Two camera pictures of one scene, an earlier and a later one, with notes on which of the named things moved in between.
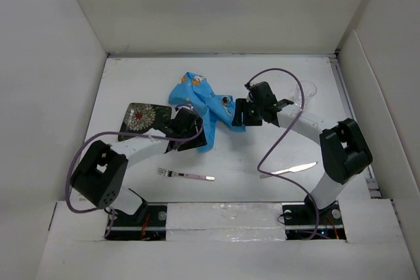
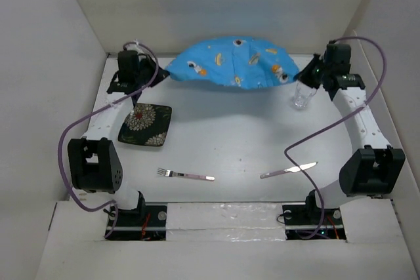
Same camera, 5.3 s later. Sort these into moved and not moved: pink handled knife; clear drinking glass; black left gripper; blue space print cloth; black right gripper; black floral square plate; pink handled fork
Moved: black right gripper; black left gripper; blue space print cloth
Not moved: black floral square plate; pink handled fork; clear drinking glass; pink handled knife
